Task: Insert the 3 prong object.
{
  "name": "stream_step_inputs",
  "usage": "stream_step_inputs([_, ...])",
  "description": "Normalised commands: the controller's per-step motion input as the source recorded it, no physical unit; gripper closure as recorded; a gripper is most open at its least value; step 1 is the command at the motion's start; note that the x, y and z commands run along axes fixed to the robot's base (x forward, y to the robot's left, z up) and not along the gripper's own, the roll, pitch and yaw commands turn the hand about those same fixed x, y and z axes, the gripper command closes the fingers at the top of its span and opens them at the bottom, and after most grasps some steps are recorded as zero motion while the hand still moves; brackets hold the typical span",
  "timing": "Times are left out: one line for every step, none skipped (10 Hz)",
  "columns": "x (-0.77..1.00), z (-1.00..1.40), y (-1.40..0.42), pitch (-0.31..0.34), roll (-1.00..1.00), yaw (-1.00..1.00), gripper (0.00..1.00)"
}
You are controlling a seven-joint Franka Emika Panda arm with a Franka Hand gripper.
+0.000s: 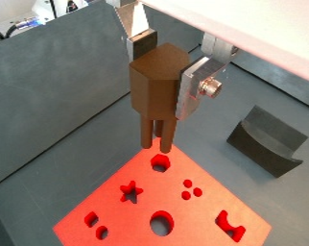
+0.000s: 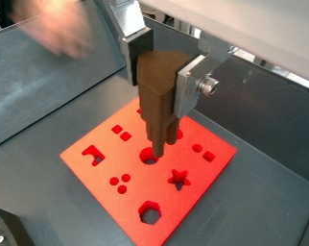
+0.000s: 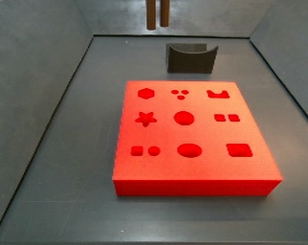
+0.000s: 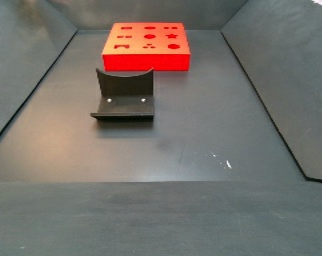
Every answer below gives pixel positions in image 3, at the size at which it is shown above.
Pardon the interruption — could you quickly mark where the dark grey curved holder block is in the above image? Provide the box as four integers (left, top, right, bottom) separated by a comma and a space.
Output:
167, 43, 219, 74

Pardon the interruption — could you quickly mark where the red foam shape-sorting block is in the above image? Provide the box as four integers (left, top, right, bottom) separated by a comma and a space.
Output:
112, 81, 283, 196

